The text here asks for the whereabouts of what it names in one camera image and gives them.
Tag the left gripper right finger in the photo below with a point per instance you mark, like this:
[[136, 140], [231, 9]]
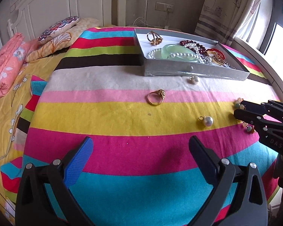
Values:
[[249, 204]]

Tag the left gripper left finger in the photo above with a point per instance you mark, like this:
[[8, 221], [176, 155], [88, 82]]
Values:
[[44, 196]]

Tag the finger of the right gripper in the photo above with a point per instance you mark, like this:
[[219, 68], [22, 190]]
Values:
[[250, 118], [250, 107]]

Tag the large pearl pendant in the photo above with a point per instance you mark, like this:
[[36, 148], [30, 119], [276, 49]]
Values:
[[206, 120]]

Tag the red cord charm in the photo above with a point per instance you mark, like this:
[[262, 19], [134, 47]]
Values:
[[215, 52]]

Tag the small pearl earring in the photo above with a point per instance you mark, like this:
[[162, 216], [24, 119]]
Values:
[[194, 80]]

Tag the silver rhinestone pearl brooch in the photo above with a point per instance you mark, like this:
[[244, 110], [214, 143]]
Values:
[[205, 59]]

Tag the silver jewelry tray box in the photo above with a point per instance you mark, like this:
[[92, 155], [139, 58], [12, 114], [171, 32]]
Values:
[[151, 41]]

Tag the colourful striped blanket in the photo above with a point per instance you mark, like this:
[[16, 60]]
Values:
[[141, 171]]

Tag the yellow floral bed sheet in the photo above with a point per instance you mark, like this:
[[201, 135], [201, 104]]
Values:
[[11, 106]]

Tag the green jade bangle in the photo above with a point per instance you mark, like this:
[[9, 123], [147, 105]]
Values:
[[178, 52]]

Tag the patterned window curtain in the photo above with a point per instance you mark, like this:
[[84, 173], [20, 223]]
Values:
[[223, 20]]

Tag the white nightstand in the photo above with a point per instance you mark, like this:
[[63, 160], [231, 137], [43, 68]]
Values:
[[155, 27]]

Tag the pink floral folded quilt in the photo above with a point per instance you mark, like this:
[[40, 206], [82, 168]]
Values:
[[12, 57]]

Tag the white floor lamp pole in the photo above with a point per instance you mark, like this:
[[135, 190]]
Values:
[[145, 11]]

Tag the yellow leaf print pillow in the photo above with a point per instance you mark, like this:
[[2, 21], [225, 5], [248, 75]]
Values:
[[64, 40]]

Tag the embroidered patterned pillow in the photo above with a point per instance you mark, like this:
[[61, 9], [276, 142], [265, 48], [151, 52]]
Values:
[[57, 29]]

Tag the white wooden headboard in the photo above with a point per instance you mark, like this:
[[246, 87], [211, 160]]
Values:
[[34, 16]]

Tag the window frame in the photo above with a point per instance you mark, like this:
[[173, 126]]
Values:
[[268, 57]]

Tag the wall power socket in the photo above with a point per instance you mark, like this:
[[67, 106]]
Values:
[[164, 7]]

